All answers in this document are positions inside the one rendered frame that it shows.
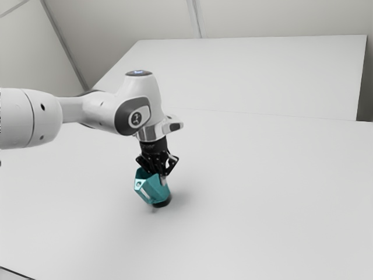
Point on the teal faceted mug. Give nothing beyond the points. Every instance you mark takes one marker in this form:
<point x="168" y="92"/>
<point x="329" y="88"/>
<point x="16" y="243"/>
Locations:
<point x="151" y="188"/>

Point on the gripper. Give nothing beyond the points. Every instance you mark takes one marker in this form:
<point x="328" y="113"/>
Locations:
<point x="152" y="148"/>

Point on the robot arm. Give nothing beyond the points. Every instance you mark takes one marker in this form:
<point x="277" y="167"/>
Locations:
<point x="87" y="108"/>

